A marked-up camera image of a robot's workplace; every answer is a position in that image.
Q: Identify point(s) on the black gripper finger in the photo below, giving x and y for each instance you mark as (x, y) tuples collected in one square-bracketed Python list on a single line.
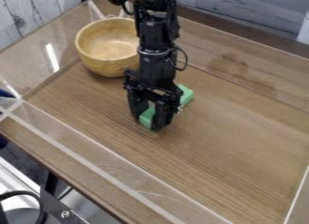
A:
[(138, 103), (164, 109)]

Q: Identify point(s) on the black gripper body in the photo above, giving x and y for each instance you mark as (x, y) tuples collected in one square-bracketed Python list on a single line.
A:
[(152, 79)]

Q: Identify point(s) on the green rectangular block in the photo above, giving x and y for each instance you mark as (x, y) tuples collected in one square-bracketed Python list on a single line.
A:
[(146, 117)]

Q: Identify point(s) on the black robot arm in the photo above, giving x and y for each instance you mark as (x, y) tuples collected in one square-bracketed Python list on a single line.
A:
[(156, 24)]

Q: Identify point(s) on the brown wooden bowl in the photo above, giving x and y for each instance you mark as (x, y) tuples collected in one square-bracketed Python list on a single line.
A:
[(107, 46)]

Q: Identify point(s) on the clear acrylic tray walls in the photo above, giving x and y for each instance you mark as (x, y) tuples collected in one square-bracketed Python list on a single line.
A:
[(227, 165)]

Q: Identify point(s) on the blue object at left edge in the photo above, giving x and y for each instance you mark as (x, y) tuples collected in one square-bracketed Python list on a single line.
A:
[(5, 94)]

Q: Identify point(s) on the black table leg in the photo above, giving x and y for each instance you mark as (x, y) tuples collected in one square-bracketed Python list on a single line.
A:
[(51, 183)]

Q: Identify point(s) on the black metal bracket with screw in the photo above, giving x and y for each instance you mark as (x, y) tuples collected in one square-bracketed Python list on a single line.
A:
[(56, 212)]

